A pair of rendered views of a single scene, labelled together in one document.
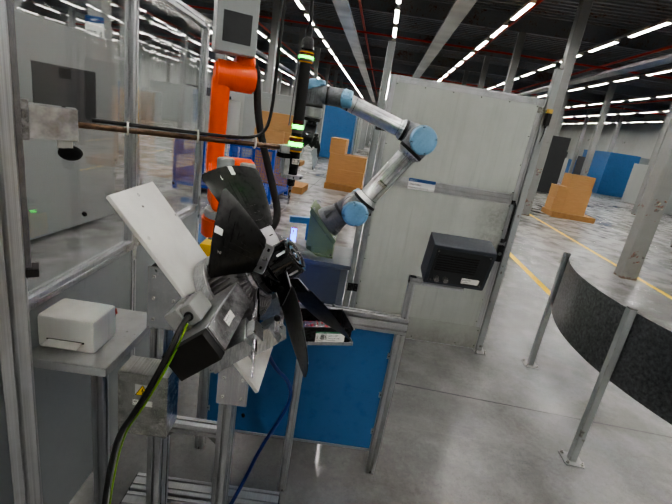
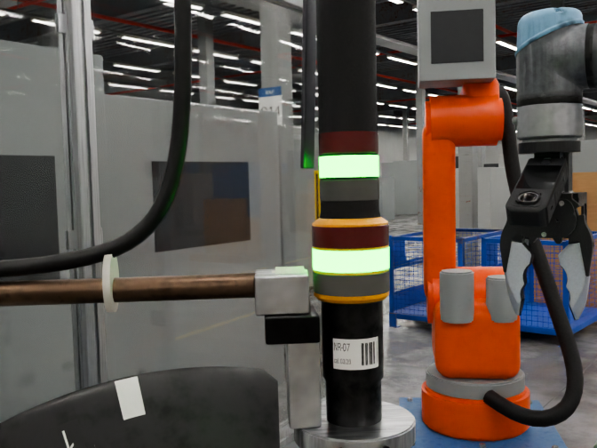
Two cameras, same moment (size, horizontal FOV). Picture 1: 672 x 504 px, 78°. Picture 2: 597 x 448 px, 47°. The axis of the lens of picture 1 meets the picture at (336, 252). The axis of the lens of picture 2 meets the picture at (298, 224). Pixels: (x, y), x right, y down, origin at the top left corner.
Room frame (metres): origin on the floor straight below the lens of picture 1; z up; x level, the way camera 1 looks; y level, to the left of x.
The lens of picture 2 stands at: (0.98, -0.01, 1.59)
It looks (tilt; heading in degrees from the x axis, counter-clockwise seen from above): 4 degrees down; 33
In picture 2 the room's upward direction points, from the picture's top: 2 degrees counter-clockwise
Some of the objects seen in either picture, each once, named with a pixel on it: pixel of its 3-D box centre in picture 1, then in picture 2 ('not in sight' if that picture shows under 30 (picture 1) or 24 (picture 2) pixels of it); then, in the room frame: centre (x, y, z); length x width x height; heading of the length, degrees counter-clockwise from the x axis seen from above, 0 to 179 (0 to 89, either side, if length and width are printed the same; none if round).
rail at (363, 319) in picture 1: (306, 310); not in sight; (1.69, 0.09, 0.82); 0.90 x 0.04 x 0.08; 91
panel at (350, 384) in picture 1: (296, 381); not in sight; (1.69, 0.09, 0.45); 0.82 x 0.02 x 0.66; 91
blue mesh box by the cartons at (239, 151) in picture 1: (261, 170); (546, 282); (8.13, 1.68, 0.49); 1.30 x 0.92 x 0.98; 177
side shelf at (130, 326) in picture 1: (99, 336); not in sight; (1.19, 0.72, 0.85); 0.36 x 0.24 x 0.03; 1
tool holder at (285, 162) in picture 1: (290, 162); (335, 355); (1.32, 0.18, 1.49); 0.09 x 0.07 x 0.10; 126
